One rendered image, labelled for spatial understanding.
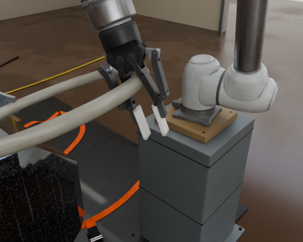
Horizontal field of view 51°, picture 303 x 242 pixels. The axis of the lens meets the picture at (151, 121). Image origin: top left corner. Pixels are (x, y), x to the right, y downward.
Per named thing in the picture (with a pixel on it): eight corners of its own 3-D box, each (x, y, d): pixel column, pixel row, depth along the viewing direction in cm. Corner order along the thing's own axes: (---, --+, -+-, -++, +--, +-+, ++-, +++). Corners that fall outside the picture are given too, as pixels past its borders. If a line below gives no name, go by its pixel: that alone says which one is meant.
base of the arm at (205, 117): (181, 98, 162) (181, 88, 159) (223, 109, 152) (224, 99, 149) (163, 114, 148) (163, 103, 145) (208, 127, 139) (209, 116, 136)
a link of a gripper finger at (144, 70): (132, 52, 64) (137, 49, 63) (159, 100, 66) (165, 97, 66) (124, 56, 61) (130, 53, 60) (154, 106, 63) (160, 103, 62)
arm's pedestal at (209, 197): (179, 191, 223) (185, 87, 181) (245, 230, 195) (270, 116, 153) (128, 236, 190) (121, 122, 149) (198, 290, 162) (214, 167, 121)
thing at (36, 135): (-100, 169, 71) (-108, 157, 70) (61, 87, 106) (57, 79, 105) (20, 176, 41) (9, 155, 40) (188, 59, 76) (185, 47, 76)
